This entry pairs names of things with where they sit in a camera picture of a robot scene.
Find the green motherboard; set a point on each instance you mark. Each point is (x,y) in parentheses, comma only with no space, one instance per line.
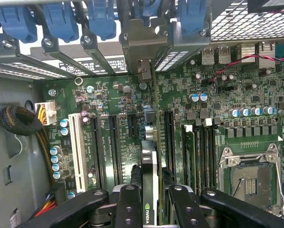
(116,104)

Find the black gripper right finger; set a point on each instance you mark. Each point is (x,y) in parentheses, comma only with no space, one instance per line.
(187,209)

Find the white power connector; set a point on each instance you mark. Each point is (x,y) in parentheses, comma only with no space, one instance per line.
(48,114)

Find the long black expansion slot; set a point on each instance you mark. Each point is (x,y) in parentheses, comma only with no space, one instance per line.
(169,142)
(115,149)
(97,152)

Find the metal slot cover plate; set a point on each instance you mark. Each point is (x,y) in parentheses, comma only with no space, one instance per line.
(187,40)
(50,48)
(89,45)
(4,51)

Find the black RAM slot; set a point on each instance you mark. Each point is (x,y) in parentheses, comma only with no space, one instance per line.
(207,156)
(198,156)
(215,156)

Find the metal USB port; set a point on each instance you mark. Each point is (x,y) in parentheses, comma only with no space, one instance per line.
(224,55)
(207,55)

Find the open grey PC case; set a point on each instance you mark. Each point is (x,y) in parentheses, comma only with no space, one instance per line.
(13,142)

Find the black RAM stick with label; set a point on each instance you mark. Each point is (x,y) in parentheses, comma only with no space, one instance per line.
(189,156)

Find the black case fan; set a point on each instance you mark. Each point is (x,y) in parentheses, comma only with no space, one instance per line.
(270,6)

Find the CPU socket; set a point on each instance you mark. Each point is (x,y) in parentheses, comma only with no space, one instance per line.
(251,185)

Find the metal locking lever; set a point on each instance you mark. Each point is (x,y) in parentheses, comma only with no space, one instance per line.
(279,180)

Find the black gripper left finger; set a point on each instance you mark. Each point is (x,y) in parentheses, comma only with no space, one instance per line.
(130,209)

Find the white expansion slot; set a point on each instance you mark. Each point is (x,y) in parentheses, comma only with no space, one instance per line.
(76,152)

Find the short black expansion slot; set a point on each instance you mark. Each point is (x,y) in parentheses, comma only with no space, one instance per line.
(132,126)

